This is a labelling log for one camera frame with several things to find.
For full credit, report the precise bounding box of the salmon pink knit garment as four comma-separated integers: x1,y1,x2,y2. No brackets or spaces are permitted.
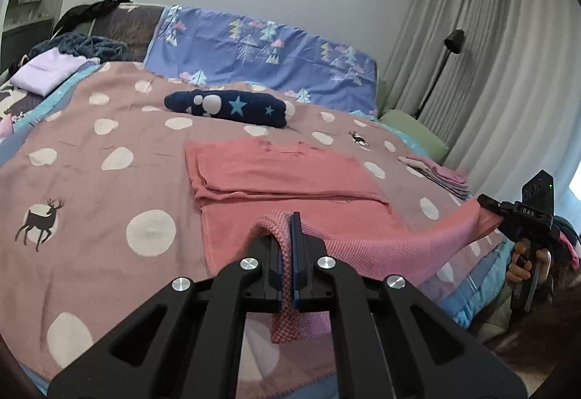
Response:
185,138,501,344

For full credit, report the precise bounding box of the person's right hand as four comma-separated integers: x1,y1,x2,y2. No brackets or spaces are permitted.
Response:
505,239,552,290

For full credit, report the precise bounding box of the pink folded garment on stack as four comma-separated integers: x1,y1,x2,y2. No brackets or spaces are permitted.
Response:
398,154,471,200

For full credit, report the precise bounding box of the grey pleated curtain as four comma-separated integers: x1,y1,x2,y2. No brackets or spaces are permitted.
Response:
378,0,580,203

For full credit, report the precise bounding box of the green pillow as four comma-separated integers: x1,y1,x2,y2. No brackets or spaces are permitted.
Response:
379,110,449,163

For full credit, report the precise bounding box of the mauve polka dot blanket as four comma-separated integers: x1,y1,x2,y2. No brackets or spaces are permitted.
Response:
1,63,502,380

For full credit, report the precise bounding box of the black floor lamp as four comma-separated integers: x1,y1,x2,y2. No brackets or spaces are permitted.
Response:
414,28,466,120

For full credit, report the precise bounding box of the navy star pattern garment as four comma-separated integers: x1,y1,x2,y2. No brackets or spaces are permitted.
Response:
163,89,288,129

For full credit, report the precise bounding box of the blue tree pattern sheet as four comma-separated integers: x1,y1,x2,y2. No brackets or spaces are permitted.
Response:
145,5,377,115

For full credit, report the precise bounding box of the lavender folded garment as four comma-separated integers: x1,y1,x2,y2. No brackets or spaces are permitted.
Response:
10,47,96,97

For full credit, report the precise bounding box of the dark teal crumpled blanket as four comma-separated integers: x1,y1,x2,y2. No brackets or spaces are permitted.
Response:
28,32,128,63

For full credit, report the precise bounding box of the dark patterned headboard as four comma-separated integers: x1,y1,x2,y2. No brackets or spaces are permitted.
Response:
90,3,164,62

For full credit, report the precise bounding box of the black garment on headboard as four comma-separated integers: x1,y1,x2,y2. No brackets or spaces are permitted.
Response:
52,0,132,36

